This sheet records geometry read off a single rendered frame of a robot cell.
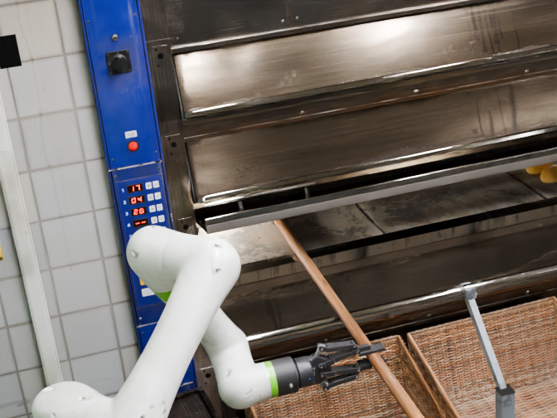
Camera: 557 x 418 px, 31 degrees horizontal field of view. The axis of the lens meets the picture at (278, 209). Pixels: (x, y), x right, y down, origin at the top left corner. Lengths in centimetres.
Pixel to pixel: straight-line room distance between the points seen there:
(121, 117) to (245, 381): 82
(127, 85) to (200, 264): 80
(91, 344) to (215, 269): 103
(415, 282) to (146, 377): 144
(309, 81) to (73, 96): 67
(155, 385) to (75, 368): 110
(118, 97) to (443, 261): 122
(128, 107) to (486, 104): 112
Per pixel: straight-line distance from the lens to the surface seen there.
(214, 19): 281
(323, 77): 290
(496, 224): 332
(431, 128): 310
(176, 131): 285
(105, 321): 304
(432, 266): 330
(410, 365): 324
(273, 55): 287
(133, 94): 277
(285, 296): 316
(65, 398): 211
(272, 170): 294
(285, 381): 248
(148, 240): 221
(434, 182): 299
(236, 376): 246
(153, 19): 276
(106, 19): 271
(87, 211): 289
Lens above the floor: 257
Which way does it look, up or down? 24 degrees down
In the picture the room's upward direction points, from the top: 6 degrees counter-clockwise
